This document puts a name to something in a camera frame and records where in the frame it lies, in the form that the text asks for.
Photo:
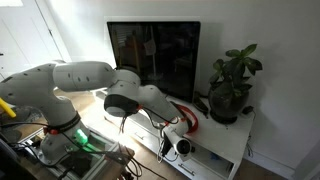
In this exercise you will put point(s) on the small black remote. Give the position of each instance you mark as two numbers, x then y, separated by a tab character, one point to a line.
192	149

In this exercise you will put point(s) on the metal robot base platform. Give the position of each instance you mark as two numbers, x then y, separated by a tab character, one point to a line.
100	150

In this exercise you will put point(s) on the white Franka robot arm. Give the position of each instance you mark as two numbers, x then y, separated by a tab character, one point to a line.
83	80

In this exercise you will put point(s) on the long black remote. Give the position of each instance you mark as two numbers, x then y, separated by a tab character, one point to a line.
201	105

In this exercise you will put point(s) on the white TV stand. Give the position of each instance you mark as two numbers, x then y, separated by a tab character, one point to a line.
220	133

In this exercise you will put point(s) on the black flat screen TV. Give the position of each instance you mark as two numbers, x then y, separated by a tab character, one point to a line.
166	56

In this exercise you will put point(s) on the green potted plant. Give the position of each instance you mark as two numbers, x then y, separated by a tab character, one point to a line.
228	100

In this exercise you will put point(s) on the small blue object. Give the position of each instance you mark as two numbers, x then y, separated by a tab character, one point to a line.
215	156

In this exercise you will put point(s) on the white panel door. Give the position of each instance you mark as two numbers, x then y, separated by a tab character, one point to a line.
23	36

